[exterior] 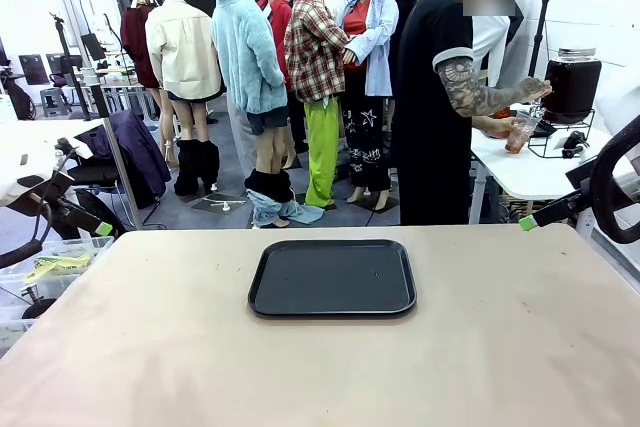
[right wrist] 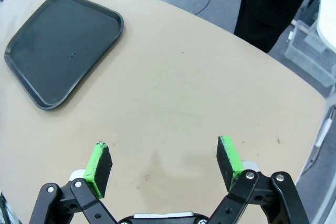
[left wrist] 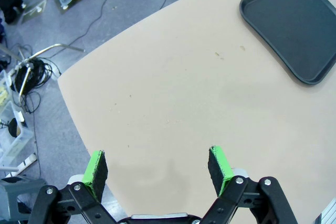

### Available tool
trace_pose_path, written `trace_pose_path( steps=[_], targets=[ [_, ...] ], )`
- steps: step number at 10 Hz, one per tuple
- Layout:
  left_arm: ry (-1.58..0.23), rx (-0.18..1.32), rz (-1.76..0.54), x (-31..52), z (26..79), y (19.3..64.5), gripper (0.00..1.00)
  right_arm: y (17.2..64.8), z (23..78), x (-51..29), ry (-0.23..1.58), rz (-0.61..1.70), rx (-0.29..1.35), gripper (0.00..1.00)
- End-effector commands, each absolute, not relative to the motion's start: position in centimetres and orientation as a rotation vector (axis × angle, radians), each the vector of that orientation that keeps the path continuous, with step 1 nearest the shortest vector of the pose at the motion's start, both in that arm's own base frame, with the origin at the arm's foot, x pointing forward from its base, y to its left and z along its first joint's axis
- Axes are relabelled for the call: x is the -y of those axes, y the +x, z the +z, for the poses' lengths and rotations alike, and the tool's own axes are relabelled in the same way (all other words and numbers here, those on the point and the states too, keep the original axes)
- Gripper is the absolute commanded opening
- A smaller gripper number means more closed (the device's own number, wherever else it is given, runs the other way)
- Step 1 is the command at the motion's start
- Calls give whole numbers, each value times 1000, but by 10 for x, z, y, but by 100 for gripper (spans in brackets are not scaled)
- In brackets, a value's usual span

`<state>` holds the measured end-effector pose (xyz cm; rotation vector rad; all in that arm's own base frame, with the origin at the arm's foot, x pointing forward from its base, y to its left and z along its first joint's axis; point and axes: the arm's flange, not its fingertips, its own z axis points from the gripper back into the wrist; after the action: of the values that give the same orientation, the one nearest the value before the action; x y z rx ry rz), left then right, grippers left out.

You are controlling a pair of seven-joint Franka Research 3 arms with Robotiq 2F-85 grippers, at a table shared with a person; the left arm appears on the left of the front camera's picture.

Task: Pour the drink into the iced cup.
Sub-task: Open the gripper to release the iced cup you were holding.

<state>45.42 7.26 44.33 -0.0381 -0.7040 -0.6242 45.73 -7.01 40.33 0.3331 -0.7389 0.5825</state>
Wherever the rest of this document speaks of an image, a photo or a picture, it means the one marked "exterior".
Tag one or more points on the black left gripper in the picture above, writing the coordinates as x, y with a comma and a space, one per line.
72, 214

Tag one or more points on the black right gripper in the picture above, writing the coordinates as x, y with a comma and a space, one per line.
567, 209

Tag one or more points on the tall clear plastic cup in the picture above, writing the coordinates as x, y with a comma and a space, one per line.
520, 143

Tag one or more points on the glass drink dispenser jar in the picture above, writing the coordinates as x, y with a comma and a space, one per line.
572, 87

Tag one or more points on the person's tattooed right forearm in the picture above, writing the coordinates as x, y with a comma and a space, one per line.
485, 97

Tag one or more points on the person's left hand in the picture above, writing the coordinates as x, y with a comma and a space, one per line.
497, 127

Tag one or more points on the person's right hand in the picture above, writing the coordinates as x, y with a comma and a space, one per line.
536, 89

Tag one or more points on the white side table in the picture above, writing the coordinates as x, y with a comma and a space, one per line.
525, 172

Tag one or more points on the yellow green paper strip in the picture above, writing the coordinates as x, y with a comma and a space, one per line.
60, 264

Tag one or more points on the purple jacket on chair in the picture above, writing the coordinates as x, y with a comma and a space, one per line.
135, 157

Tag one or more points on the black handheld device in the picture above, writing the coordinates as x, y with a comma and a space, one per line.
575, 144

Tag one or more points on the small black tray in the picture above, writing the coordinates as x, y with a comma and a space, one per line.
545, 131

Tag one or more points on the black round base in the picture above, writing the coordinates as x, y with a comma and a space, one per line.
37, 308

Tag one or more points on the clear plastic storage bin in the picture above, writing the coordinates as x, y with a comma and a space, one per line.
15, 292

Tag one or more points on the grey stool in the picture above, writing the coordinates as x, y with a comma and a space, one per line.
52, 99

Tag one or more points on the person in black t-shirt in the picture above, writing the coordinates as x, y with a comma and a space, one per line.
430, 97

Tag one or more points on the black light stand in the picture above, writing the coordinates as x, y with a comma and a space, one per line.
65, 62

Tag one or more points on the mannequin in maroon top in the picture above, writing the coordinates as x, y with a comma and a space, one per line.
137, 42

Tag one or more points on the mannequin in white shirt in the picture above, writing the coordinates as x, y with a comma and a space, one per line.
492, 37

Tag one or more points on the black tripod stand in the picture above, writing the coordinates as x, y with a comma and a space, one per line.
539, 32

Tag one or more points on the mannequin in cream jacket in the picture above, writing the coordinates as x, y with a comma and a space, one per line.
182, 52

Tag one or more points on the large black serving tray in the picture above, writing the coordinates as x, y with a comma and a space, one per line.
330, 277

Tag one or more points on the mannequin in light blue fleece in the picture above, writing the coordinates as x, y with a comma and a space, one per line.
245, 57

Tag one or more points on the mannequin in blue open shirt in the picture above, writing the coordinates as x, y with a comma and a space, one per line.
380, 57

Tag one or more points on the mannequin in plaid hooded shirt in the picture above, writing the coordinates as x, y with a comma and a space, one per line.
315, 57

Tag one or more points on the mannequin in red jacket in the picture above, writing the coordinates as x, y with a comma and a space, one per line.
281, 22

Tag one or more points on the black post with silver cap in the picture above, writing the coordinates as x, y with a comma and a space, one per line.
95, 92

